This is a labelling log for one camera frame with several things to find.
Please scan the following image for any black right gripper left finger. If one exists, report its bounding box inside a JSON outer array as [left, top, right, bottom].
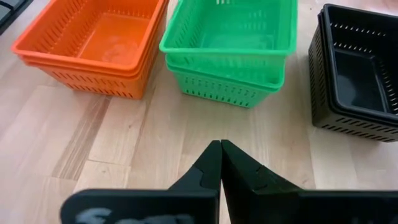
[[60, 139, 222, 224]]

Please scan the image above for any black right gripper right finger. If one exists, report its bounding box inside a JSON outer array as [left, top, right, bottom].
[[221, 139, 398, 224]]

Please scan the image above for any black plastic slotted basket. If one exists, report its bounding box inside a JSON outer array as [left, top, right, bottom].
[[308, 11, 398, 143], [322, 3, 398, 118]]

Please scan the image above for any green plastic slotted basket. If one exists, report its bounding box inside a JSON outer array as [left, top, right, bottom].
[[165, 54, 286, 93], [159, 0, 299, 57], [170, 67, 280, 109]]

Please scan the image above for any orange plastic slotted basket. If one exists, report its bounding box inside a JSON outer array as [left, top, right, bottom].
[[11, 0, 170, 74], [22, 6, 171, 100]]

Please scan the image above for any black aluminium table frame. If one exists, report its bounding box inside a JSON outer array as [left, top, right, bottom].
[[0, 0, 34, 35]]

